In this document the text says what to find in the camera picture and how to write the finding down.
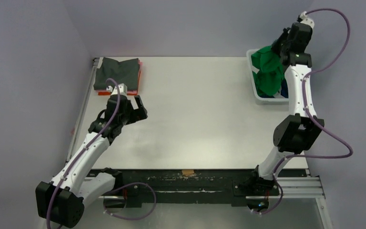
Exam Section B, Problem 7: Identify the green t shirt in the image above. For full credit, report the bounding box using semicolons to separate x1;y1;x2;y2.
251;46;285;95

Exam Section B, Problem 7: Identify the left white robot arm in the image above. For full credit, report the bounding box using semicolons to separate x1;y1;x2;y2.
35;95;148;228

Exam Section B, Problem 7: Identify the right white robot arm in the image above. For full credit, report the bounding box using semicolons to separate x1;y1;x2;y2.
248;19;325;194

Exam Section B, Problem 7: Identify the folded orange t shirt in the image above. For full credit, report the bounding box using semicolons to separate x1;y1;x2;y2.
93;70;141;95

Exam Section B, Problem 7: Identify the blue white t shirt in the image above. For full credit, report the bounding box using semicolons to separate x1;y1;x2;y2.
257;80;288;99

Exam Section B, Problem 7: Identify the folded grey t shirt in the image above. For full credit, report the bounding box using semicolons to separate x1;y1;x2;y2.
93;57;140;91

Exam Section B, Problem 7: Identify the white plastic basket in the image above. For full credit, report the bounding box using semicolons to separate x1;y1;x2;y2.
246;49;293;105

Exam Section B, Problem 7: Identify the brown tape piece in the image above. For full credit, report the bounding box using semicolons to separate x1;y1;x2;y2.
181;169;195;177

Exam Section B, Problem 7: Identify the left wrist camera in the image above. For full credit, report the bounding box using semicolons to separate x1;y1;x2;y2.
106;83;128;96

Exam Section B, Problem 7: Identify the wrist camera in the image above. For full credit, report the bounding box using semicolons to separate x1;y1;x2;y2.
297;11;315;29
106;83;128;96

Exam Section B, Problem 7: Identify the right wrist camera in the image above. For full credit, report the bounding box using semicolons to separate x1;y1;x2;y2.
297;11;315;29

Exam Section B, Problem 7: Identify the aluminium rail frame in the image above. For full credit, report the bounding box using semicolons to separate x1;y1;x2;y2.
64;57;334;229

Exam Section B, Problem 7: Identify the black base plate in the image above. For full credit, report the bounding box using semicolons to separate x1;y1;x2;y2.
87;169;306;211

